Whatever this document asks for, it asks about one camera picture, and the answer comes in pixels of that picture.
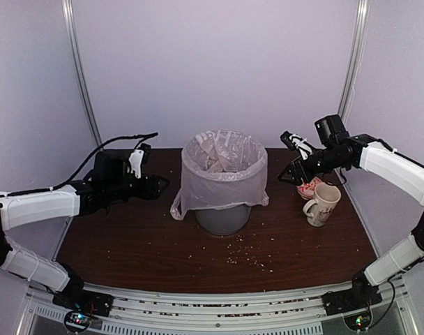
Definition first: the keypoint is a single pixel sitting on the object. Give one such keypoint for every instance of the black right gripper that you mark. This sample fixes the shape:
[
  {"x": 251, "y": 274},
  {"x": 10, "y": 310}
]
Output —
[{"x": 293, "y": 168}]

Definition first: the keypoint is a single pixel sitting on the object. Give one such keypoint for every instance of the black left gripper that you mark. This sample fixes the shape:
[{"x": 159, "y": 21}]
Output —
[{"x": 148, "y": 189}]

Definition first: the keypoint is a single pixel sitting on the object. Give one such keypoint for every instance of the pink plastic trash bag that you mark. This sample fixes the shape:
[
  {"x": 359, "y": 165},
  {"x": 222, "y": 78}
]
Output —
[{"x": 220, "y": 170}]

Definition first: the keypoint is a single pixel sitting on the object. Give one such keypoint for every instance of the grey mesh trash bin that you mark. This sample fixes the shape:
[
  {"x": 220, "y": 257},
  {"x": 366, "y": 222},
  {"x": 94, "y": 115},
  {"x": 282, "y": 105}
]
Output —
[{"x": 223, "y": 222}]

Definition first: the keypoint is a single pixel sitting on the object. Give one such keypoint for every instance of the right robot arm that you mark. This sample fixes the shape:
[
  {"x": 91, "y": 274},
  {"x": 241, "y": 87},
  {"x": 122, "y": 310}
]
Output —
[{"x": 373, "y": 155}]

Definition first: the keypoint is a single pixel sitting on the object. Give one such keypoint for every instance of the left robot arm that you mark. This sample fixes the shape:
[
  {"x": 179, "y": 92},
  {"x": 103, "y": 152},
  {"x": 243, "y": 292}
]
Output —
[{"x": 116, "y": 176}]

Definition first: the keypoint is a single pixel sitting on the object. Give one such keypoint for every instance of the red patterned bowl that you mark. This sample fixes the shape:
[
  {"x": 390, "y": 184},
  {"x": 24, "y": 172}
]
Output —
[{"x": 306, "y": 191}]

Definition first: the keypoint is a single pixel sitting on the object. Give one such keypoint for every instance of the cream patterned mug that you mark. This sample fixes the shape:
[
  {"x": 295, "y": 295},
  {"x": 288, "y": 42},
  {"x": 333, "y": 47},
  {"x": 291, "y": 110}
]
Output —
[{"x": 319, "y": 208}]

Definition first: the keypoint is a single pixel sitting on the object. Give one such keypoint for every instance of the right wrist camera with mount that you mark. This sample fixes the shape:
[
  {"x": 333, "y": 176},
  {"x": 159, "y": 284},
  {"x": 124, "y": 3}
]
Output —
[{"x": 296, "y": 143}]

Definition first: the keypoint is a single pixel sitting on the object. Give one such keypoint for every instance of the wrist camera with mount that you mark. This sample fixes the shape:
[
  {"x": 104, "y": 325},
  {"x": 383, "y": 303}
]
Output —
[
  {"x": 296, "y": 143},
  {"x": 138, "y": 157}
]

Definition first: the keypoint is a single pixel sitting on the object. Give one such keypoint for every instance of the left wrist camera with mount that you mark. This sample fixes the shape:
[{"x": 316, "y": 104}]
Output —
[{"x": 138, "y": 157}]

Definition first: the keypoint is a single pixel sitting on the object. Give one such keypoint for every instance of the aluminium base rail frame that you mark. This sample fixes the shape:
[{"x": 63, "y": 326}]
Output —
[{"x": 298, "y": 311}]

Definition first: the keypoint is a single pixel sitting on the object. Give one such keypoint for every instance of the right aluminium corner post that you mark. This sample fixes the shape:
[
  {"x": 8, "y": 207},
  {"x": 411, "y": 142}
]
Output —
[{"x": 354, "y": 62}]

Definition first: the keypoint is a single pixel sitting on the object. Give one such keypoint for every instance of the aluminium corner post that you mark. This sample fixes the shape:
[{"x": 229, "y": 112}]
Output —
[
  {"x": 69, "y": 18},
  {"x": 354, "y": 62}
]

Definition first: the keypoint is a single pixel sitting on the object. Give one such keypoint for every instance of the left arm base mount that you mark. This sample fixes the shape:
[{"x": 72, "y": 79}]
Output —
[{"x": 84, "y": 312}]

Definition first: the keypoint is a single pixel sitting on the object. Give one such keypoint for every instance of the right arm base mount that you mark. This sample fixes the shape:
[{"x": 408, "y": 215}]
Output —
[{"x": 348, "y": 303}]

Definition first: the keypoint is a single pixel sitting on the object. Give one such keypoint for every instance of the left aluminium corner post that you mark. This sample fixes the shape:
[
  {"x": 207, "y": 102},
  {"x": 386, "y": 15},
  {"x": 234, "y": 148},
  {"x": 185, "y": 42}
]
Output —
[{"x": 69, "y": 18}]

